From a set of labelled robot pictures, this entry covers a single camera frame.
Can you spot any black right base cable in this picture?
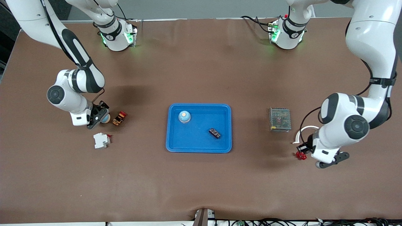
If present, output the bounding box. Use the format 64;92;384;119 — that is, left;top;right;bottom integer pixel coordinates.
117;3;139;22

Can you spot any red yellow emergency switch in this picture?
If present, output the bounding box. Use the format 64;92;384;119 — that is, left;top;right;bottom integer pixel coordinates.
112;111;128;126

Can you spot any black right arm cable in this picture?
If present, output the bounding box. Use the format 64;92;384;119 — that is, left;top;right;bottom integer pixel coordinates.
40;0;106;104

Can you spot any black cable bundle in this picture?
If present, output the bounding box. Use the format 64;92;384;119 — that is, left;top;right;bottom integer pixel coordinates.
181;218;402;226

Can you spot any white curved pipe clamp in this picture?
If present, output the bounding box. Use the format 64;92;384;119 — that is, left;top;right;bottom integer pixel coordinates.
292;126;320;145

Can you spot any grey camera stand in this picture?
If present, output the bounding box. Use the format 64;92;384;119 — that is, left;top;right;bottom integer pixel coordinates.
192;208;216;226

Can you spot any white circuit breaker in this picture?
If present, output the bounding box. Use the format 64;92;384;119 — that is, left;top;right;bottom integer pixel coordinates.
93;132;111;149

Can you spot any metal mesh power supply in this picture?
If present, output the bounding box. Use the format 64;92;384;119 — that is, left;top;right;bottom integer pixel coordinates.
269;107;292;132

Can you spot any black base cable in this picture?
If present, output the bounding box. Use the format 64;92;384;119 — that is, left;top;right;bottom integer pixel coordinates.
117;3;139;22
241;15;274;33

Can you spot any black left base cable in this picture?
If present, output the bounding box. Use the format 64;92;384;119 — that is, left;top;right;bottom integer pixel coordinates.
241;15;274;33

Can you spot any blue plastic tray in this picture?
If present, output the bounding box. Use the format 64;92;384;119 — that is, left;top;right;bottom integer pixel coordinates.
166;103;232;154

